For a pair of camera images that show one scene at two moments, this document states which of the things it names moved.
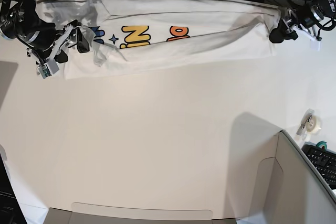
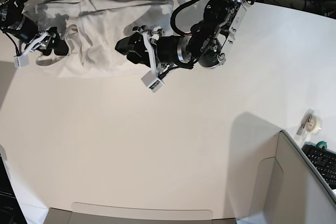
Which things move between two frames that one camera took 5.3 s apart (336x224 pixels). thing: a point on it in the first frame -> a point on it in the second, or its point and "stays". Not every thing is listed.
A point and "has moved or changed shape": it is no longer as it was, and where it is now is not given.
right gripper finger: (281, 32) -> (133, 44)
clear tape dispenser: (310, 124) stays
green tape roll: (322, 144) stays
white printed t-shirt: (133, 30) has moved or changed shape
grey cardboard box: (291, 189) stays
